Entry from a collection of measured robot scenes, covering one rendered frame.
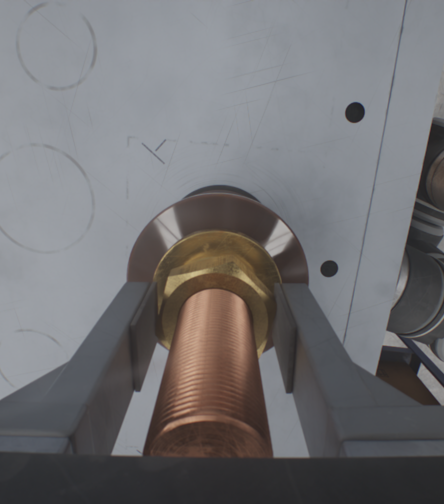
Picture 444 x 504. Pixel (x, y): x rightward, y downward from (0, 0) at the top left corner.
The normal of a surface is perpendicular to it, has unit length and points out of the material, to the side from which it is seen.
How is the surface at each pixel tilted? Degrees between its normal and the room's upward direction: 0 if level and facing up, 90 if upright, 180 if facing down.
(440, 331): 25
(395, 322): 33
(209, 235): 0
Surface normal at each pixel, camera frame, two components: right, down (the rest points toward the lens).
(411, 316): 0.07, 0.55
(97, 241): 0.00, 0.28
